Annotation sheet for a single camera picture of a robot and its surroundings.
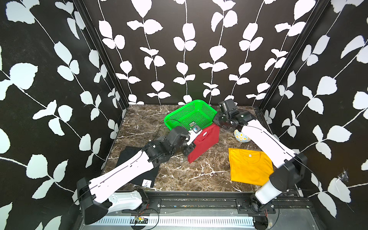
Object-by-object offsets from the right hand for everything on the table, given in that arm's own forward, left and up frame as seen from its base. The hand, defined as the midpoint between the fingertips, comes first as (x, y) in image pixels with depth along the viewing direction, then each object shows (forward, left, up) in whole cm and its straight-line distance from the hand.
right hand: (212, 116), depth 82 cm
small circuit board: (-48, +38, -25) cm, 66 cm away
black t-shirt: (-29, +38, -21) cm, 52 cm away
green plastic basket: (+24, +6, -24) cm, 35 cm away
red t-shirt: (-10, +3, -7) cm, 13 cm away
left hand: (-15, +12, +2) cm, 19 cm away
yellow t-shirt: (-20, -26, -25) cm, 41 cm away
